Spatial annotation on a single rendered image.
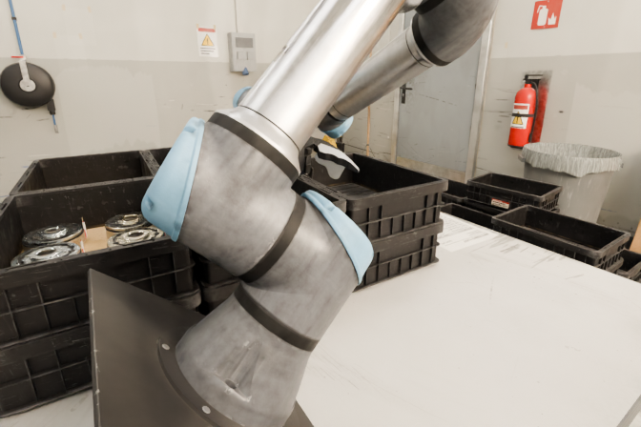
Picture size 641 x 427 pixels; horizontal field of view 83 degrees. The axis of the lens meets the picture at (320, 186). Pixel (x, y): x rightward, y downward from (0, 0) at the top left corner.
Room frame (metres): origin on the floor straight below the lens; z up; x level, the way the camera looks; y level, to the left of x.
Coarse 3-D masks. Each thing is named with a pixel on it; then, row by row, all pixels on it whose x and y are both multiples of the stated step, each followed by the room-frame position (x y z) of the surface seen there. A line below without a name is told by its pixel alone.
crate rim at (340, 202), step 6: (300, 180) 0.83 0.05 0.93; (306, 180) 0.83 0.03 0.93; (312, 186) 0.79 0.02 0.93; (318, 186) 0.79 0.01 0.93; (324, 192) 0.74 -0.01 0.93; (330, 192) 0.74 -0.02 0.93; (336, 198) 0.70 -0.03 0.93; (342, 198) 0.70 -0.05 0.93; (336, 204) 0.67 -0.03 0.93; (342, 204) 0.67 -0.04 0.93; (342, 210) 0.67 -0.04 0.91
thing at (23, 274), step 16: (48, 192) 0.74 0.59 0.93; (64, 192) 0.76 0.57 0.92; (0, 208) 0.64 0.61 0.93; (144, 240) 0.50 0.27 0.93; (160, 240) 0.50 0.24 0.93; (176, 240) 0.51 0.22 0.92; (64, 256) 0.45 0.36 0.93; (80, 256) 0.45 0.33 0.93; (96, 256) 0.46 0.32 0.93; (112, 256) 0.47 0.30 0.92; (128, 256) 0.48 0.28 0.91; (144, 256) 0.49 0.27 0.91; (0, 272) 0.41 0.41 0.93; (16, 272) 0.41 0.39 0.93; (32, 272) 0.42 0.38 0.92; (48, 272) 0.43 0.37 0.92; (64, 272) 0.44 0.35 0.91; (80, 272) 0.45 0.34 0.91; (0, 288) 0.40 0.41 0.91
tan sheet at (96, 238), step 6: (96, 228) 0.78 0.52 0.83; (102, 228) 0.78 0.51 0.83; (90, 234) 0.74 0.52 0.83; (96, 234) 0.74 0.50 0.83; (102, 234) 0.74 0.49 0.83; (90, 240) 0.71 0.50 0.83; (96, 240) 0.71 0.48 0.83; (102, 240) 0.71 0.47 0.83; (84, 246) 0.68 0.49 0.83; (90, 246) 0.68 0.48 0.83; (96, 246) 0.68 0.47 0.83; (102, 246) 0.68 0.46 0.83
